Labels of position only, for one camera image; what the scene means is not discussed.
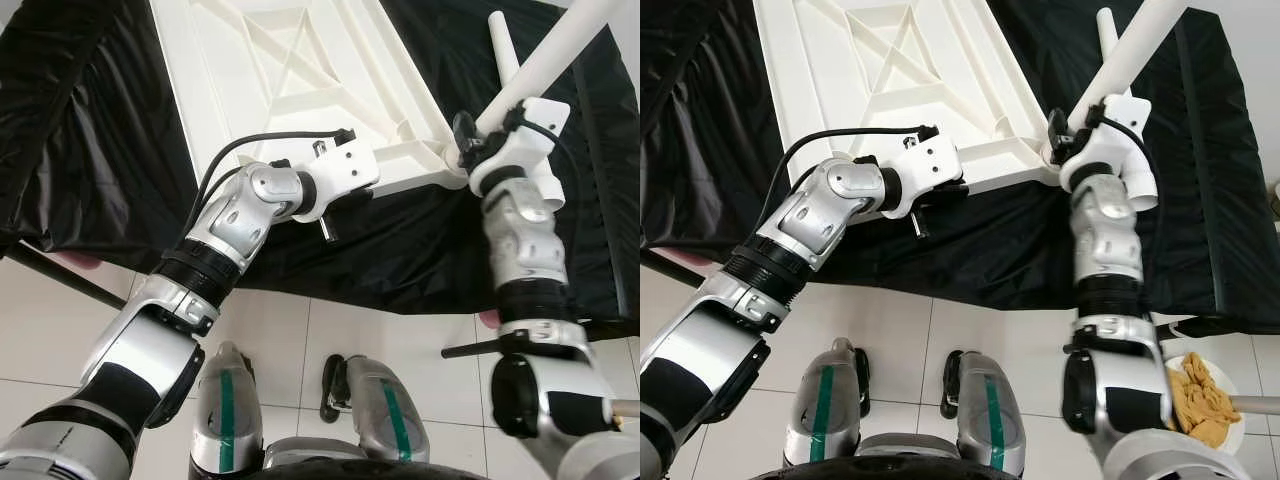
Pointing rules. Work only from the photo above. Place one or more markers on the white plastic table leg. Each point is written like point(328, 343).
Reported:
point(1133, 50)
point(558, 50)
point(500, 45)
point(1107, 40)

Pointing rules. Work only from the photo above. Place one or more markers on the white plastic table top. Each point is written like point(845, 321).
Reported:
point(250, 80)
point(850, 80)

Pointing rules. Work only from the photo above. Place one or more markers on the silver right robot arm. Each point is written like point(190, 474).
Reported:
point(1105, 235)
point(520, 240)

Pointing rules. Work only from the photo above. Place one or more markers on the silver right robot leg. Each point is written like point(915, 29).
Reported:
point(990, 420)
point(390, 420)

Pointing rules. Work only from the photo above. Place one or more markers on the silver robot leg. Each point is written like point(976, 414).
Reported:
point(227, 410)
point(825, 410)
point(390, 420)
point(990, 420)

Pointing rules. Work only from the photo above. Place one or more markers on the silver left robot leg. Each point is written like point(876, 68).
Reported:
point(825, 410)
point(227, 410)

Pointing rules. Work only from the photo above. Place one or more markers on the black cloth table cover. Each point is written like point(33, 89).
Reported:
point(100, 120)
point(700, 120)

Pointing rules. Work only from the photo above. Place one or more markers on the red seat edge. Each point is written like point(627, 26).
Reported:
point(75, 260)
point(690, 258)

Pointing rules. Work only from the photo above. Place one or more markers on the black robot torso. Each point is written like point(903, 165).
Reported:
point(930, 472)
point(400, 472)

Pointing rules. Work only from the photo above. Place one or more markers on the yellow crumpled cloth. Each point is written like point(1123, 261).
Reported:
point(1200, 400)

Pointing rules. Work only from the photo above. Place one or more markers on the white plate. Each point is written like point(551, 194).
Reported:
point(1235, 385)

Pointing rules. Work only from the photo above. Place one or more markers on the grey metal tube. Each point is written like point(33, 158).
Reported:
point(1258, 405)

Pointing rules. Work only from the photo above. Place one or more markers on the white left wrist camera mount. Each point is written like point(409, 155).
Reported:
point(345, 170)
point(925, 165)

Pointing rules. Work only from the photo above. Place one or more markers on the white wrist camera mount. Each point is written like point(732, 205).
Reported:
point(540, 120)
point(1125, 115)
point(345, 170)
point(925, 165)

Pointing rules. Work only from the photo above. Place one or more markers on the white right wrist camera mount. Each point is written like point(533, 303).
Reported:
point(1125, 115)
point(540, 120)

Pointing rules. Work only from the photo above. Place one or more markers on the black metal frame bar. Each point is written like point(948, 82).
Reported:
point(475, 347)
point(1230, 325)
point(680, 270)
point(60, 275)

